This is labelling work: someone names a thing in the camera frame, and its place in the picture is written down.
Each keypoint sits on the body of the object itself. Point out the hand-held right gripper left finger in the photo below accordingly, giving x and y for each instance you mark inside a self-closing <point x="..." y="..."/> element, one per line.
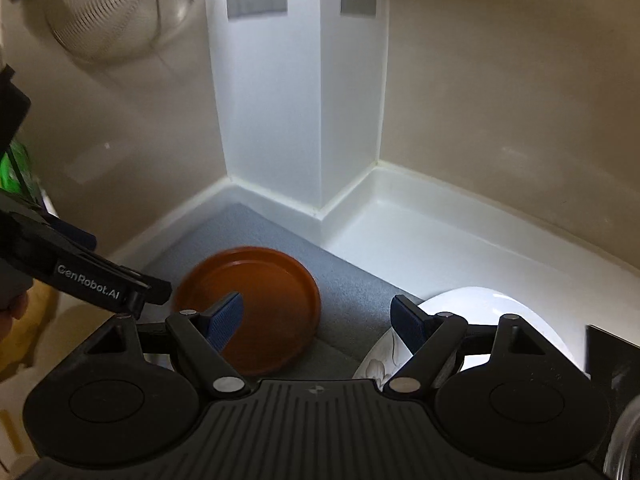
<point x="227" y="317"/>

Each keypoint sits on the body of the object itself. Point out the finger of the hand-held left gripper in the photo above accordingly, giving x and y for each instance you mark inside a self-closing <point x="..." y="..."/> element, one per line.
<point x="75" y="234"/>
<point x="150" y="292"/>

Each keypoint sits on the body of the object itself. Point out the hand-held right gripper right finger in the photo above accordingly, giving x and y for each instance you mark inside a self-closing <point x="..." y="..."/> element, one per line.
<point x="407" y="322"/>

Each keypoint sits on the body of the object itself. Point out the large white bowl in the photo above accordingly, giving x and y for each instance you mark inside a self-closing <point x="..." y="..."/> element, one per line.
<point x="377" y="362"/>

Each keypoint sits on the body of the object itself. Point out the brown plate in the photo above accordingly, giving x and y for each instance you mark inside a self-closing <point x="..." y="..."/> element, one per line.
<point x="280" y="305"/>

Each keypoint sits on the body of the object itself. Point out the white plate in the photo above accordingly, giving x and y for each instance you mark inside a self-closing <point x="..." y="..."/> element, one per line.
<point x="500" y="302"/>

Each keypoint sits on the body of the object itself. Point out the person's left hand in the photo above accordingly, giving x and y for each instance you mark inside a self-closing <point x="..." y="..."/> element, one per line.
<point x="11" y="322"/>

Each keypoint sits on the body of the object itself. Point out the grey mat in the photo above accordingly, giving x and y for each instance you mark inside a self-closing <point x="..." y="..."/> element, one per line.
<point x="350" y="300"/>

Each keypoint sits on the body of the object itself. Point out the green snack packet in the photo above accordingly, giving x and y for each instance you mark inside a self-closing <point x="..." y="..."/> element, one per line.
<point x="10" y="170"/>

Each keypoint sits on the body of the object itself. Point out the metal mesh strainer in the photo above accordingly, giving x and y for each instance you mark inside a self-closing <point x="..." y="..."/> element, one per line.
<point x="115" y="10"/>

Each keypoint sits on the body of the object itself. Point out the clear glass object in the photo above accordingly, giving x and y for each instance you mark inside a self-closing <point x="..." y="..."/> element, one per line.
<point x="627" y="440"/>

